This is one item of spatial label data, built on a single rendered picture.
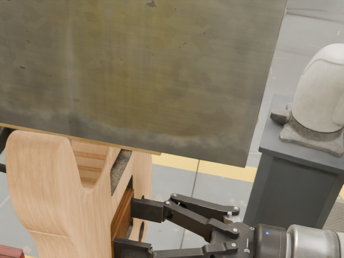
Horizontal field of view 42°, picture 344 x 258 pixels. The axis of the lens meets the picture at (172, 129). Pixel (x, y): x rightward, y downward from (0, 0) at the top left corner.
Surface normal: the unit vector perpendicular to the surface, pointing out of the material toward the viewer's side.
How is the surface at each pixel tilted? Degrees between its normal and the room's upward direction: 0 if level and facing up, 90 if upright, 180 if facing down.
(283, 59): 0
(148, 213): 82
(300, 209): 90
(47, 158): 65
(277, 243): 9
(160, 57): 90
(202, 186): 0
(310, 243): 5
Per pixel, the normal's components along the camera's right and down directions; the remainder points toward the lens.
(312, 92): -0.77, 0.34
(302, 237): 0.07, -0.79
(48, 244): -0.19, 0.72
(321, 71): -0.73, 0.04
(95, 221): 0.98, 0.14
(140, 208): -0.21, 0.52
